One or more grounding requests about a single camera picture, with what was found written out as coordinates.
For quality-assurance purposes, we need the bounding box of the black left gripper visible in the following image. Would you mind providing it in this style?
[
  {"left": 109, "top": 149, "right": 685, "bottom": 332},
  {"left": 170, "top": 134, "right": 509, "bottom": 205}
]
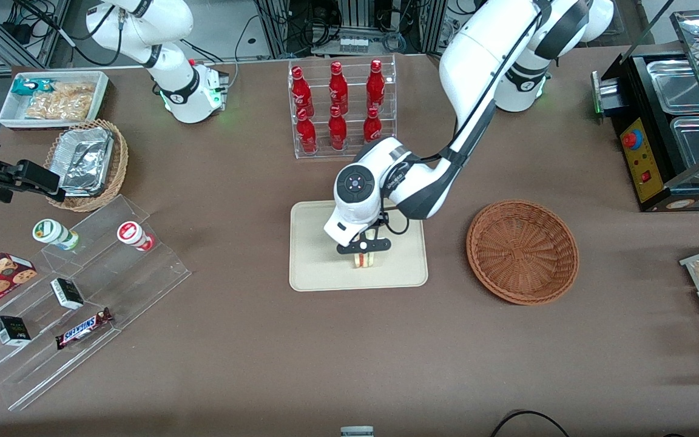
[{"left": 349, "top": 212, "right": 390, "bottom": 269}]

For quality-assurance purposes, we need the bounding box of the beige plastic tray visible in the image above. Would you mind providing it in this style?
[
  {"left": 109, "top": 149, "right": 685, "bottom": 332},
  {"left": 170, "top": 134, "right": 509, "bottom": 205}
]
[{"left": 289, "top": 197, "right": 429, "bottom": 293}]

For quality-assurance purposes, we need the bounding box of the tan wicker basket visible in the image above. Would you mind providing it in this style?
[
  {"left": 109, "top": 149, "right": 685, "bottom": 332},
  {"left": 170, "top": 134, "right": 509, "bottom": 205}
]
[{"left": 44, "top": 118, "right": 129, "bottom": 212}]

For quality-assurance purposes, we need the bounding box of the brown round wicker basket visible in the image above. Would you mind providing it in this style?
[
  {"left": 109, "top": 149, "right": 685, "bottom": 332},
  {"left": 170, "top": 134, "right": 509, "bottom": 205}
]
[{"left": 466, "top": 200, "right": 580, "bottom": 305}]

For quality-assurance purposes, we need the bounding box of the green lid yogurt cup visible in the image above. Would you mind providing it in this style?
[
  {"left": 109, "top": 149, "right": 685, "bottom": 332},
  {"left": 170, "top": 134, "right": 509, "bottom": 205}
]
[{"left": 32, "top": 218, "right": 80, "bottom": 251}]

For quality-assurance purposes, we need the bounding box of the stack of foil trays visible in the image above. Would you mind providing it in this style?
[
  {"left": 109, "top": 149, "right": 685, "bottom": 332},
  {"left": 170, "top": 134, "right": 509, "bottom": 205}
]
[{"left": 58, "top": 126, "right": 115, "bottom": 197}]

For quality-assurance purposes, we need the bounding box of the white rectangular bin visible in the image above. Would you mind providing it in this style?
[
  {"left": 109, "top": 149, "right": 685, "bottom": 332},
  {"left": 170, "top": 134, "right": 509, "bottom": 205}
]
[{"left": 0, "top": 70, "right": 110, "bottom": 131}]

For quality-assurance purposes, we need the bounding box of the clear bag of crackers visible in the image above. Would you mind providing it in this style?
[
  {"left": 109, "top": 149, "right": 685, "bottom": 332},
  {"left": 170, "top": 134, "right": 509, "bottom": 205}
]
[{"left": 24, "top": 82, "right": 96, "bottom": 121}]

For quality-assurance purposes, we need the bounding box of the teal snack packet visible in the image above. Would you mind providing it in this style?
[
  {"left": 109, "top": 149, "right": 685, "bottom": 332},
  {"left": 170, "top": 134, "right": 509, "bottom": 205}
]
[{"left": 11, "top": 78, "right": 56, "bottom": 98}]

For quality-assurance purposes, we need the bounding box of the clear acrylic bottle rack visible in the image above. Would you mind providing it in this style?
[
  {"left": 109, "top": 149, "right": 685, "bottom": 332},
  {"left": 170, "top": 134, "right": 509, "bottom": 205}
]
[{"left": 288, "top": 55, "right": 397, "bottom": 160}]

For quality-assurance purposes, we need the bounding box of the small black box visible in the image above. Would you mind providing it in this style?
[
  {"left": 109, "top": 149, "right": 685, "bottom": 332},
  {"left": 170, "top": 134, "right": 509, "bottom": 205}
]
[
  {"left": 0, "top": 315, "right": 32, "bottom": 347},
  {"left": 50, "top": 277, "right": 85, "bottom": 311}
]

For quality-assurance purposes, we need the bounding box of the red lid yogurt cup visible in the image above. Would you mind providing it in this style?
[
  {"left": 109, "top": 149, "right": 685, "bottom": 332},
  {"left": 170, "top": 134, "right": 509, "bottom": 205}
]
[{"left": 116, "top": 221, "right": 156, "bottom": 252}]

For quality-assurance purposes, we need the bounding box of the red cola bottle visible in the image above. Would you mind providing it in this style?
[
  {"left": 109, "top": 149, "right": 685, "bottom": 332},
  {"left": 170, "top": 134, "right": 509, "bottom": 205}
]
[
  {"left": 363, "top": 107, "right": 383, "bottom": 146},
  {"left": 328, "top": 106, "right": 348, "bottom": 151},
  {"left": 290, "top": 66, "right": 315, "bottom": 118},
  {"left": 295, "top": 109, "right": 318, "bottom": 154},
  {"left": 366, "top": 59, "right": 386, "bottom": 113},
  {"left": 328, "top": 61, "right": 349, "bottom": 115}
]

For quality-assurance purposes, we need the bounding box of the Snickers chocolate bar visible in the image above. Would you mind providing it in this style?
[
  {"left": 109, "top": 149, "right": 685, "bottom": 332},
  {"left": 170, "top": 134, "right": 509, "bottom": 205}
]
[{"left": 55, "top": 307, "right": 114, "bottom": 350}]

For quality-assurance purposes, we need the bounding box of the clear acrylic stepped stand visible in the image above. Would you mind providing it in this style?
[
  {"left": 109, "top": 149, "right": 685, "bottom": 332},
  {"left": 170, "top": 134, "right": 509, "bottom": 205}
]
[{"left": 0, "top": 194, "right": 192, "bottom": 412}]

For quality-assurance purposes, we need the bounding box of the black food warmer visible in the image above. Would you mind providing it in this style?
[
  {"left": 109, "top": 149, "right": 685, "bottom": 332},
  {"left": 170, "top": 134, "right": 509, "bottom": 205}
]
[{"left": 591, "top": 9, "right": 699, "bottom": 213}]

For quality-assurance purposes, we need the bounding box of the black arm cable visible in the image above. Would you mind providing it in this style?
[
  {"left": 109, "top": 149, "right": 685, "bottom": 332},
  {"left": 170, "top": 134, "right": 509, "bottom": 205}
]
[{"left": 380, "top": 0, "right": 553, "bottom": 236}]

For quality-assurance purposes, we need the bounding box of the black cable loop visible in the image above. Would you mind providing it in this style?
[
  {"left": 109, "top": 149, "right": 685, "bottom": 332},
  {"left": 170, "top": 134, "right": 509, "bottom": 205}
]
[{"left": 489, "top": 410, "right": 572, "bottom": 437}]

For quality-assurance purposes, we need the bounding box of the aluminium frame rack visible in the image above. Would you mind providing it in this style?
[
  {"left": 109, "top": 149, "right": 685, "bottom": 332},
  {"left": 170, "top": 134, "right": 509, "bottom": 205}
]
[{"left": 252, "top": 0, "right": 448, "bottom": 59}]

